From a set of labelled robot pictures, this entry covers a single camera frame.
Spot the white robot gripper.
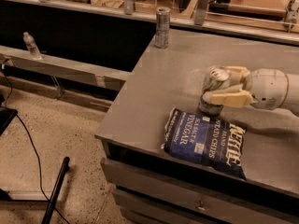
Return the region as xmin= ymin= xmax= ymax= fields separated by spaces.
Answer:
xmin=203 ymin=66 xmax=288 ymax=110

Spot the black pole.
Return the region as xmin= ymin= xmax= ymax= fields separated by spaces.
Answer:
xmin=42 ymin=157 xmax=70 ymax=224

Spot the grey drawer cabinet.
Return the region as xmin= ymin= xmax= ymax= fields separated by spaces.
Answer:
xmin=101 ymin=142 xmax=299 ymax=224

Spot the black floor cable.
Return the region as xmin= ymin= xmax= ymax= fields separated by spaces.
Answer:
xmin=0 ymin=58 xmax=71 ymax=224

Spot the blue Kettle chip bag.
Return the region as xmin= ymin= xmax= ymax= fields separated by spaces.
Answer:
xmin=162 ymin=108 xmax=247 ymax=180

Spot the black device at left edge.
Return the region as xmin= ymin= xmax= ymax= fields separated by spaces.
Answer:
xmin=0 ymin=106 xmax=18 ymax=135

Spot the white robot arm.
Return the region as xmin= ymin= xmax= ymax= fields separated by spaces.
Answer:
xmin=199 ymin=66 xmax=299 ymax=116

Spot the metal drawer knob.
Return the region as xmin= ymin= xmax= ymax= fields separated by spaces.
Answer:
xmin=196 ymin=201 xmax=206 ymax=211

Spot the tall silver energy drink can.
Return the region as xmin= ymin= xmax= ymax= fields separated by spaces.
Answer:
xmin=155 ymin=7 xmax=171 ymax=49

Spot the green 7up can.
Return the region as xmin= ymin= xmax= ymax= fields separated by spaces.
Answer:
xmin=198 ymin=66 xmax=232 ymax=116

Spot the clear plastic water bottle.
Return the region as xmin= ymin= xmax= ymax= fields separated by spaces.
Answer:
xmin=23 ymin=32 xmax=42 ymax=60

